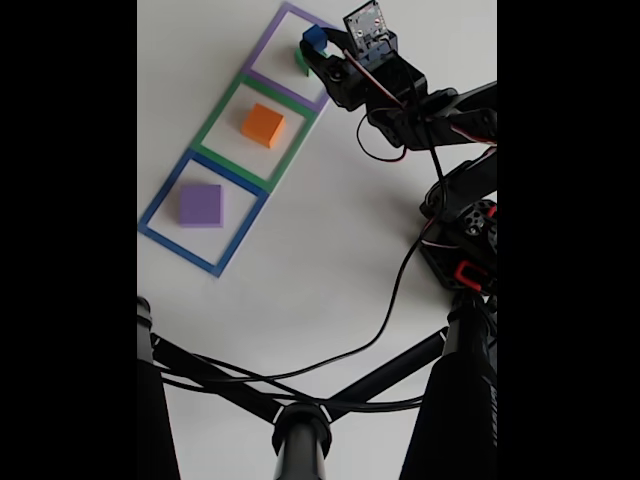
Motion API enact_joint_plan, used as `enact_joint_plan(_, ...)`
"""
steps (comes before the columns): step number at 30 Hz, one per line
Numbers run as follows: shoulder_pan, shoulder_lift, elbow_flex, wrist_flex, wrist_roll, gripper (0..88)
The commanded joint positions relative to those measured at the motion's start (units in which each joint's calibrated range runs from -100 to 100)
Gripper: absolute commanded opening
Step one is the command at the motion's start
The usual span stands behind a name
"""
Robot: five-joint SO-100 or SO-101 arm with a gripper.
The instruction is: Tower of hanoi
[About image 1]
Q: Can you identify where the small blue cube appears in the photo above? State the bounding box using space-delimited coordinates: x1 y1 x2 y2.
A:
302 24 329 54

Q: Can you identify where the green block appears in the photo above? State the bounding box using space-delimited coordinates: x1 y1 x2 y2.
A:
293 47 331 78

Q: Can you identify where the orange block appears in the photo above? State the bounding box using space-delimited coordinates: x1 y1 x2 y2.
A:
240 102 287 150

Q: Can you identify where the purple block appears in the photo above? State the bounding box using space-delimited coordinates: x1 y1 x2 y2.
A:
178 183 225 230

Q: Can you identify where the red clamp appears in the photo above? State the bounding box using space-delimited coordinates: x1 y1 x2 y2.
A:
454 260 489 291

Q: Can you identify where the black tripod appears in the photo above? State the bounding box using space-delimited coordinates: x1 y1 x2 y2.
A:
137 294 498 480

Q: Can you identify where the dark gripper camera box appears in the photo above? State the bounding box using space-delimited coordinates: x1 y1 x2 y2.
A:
342 0 400 66

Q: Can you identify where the purple square frame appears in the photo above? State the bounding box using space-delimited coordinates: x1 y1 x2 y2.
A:
241 1 351 112

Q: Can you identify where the green square frame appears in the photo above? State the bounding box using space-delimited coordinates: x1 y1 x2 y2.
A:
192 73 317 195

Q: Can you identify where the blue square frame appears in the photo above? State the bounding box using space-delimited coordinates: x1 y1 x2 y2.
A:
138 148 271 279

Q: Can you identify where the thin black cable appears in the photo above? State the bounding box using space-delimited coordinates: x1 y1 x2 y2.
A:
159 352 429 414

